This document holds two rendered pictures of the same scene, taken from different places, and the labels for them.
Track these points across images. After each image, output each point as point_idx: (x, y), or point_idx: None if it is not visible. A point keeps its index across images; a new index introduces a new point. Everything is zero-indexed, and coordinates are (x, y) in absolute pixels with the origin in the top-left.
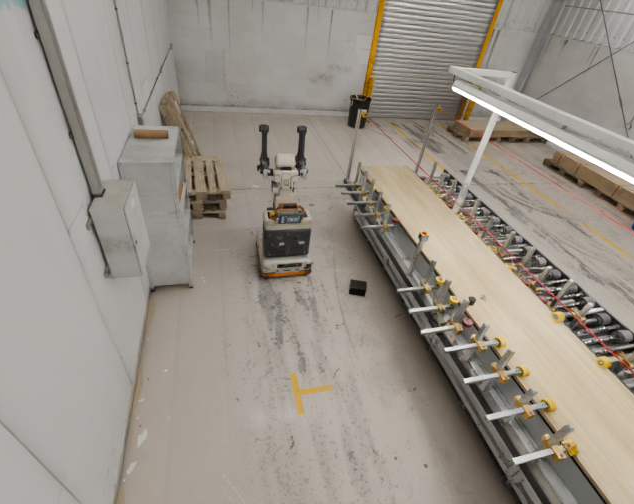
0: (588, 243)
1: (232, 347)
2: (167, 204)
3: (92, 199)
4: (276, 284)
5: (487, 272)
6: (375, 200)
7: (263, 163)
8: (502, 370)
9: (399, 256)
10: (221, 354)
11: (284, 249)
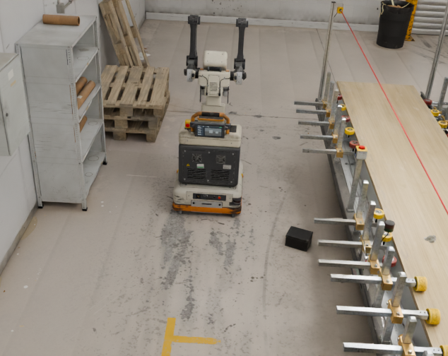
0: None
1: (109, 277)
2: (62, 96)
3: None
4: (190, 221)
5: None
6: (348, 126)
7: (189, 62)
8: (398, 307)
9: (347, 190)
10: (93, 282)
11: (204, 174)
